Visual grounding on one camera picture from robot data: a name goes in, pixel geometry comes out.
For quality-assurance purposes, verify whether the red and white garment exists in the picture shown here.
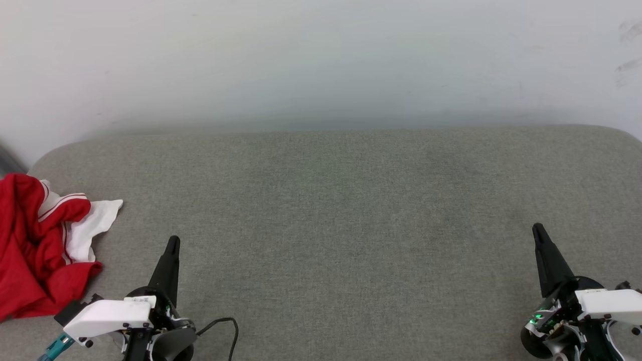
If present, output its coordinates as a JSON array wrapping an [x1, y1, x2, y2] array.
[[0, 173, 124, 322]]

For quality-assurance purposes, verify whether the grey fabric sofa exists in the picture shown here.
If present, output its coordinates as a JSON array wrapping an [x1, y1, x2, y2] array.
[[0, 125, 642, 361]]

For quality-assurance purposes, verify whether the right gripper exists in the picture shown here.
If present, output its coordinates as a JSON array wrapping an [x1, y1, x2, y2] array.
[[521, 223, 642, 361]]

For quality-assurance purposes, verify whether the teal cable connector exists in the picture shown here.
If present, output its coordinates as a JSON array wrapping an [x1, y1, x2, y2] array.
[[37, 334, 76, 361]]

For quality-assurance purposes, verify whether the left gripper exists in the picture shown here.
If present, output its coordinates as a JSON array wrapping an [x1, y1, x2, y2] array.
[[122, 235, 197, 361]]

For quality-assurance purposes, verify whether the thin black cable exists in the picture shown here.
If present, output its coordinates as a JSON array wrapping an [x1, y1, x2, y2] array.
[[195, 317, 239, 361]]

